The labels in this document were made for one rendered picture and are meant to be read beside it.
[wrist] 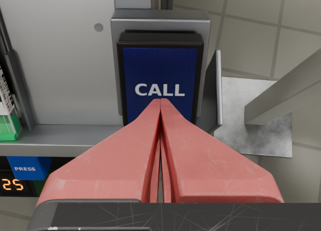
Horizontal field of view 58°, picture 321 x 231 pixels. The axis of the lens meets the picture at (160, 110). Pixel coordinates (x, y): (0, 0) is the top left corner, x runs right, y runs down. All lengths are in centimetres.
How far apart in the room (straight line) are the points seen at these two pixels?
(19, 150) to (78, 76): 7
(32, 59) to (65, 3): 4
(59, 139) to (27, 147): 2
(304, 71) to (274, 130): 42
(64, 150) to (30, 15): 9
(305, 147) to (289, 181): 12
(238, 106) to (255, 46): 23
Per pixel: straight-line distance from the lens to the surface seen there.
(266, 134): 99
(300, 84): 63
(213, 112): 19
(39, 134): 23
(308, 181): 105
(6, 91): 22
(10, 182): 31
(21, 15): 20
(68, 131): 22
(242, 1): 115
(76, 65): 20
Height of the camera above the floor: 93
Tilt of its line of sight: 78 degrees down
